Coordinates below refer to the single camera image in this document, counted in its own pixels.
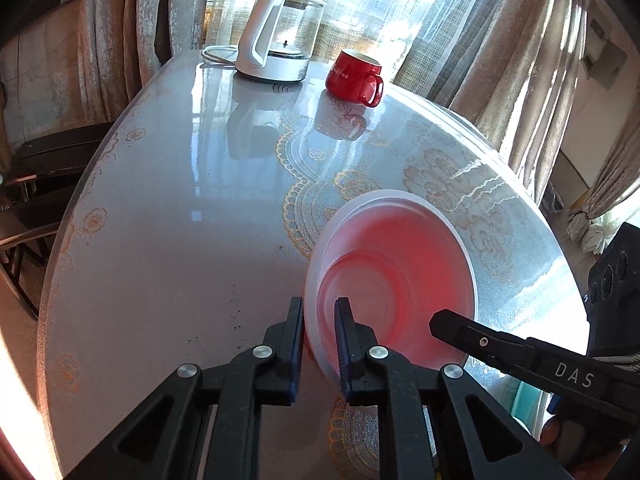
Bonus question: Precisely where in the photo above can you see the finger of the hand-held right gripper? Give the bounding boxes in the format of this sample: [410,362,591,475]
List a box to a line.
[429,309,542,387]

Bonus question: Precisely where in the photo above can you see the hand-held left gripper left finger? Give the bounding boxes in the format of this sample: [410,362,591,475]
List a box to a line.
[65,296,306,480]

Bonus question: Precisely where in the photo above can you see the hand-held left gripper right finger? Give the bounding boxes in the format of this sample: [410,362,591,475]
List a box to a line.
[334,297,576,480]

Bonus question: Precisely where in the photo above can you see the red plastic bowl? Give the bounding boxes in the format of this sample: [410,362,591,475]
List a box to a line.
[304,189,477,383]

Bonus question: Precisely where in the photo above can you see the tied beige curtain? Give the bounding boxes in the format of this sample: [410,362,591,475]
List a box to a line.
[569,110,640,257]

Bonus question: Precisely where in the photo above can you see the lace tablecloth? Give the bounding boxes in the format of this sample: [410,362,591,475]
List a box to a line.
[37,50,591,480]

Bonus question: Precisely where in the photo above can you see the red mug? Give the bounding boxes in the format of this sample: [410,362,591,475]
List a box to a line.
[325,49,385,108]

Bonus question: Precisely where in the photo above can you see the beige brocade curtain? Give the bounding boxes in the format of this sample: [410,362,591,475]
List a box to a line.
[394,0,640,203]

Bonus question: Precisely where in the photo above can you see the white glass electric kettle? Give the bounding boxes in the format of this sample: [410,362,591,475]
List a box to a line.
[235,0,328,84]

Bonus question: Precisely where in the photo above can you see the dark wooden chair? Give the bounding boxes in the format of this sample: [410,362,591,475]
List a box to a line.
[0,122,117,322]

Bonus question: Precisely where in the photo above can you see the sheer checked curtain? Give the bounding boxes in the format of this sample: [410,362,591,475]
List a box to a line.
[205,0,453,83]

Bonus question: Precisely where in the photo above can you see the grey brocade curtain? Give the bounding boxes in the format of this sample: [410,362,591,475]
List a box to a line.
[75,0,212,128]

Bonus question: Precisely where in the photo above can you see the grey wall box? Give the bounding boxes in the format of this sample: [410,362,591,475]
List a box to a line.
[581,16,629,87]

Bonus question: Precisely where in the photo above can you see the white kettle cable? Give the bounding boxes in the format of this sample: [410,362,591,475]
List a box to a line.
[201,45,240,68]

